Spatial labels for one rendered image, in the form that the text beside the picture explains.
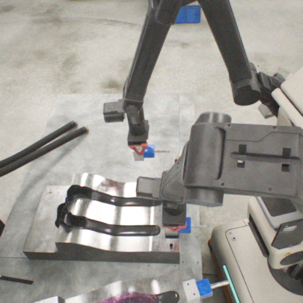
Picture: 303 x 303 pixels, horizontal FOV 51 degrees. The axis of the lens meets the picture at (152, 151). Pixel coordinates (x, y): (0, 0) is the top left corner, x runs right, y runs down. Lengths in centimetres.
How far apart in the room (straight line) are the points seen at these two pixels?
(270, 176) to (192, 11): 372
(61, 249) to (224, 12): 80
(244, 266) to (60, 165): 98
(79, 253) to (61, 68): 268
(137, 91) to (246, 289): 108
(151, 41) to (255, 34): 318
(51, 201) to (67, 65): 249
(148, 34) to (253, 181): 49
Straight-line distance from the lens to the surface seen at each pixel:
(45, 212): 118
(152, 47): 78
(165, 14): 68
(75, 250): 105
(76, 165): 135
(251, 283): 164
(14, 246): 123
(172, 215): 89
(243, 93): 91
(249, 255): 169
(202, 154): 36
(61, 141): 139
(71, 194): 111
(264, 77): 97
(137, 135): 106
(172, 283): 99
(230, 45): 81
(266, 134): 36
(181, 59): 340
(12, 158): 137
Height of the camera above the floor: 179
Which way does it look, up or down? 48 degrees down
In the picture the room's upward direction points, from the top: 5 degrees counter-clockwise
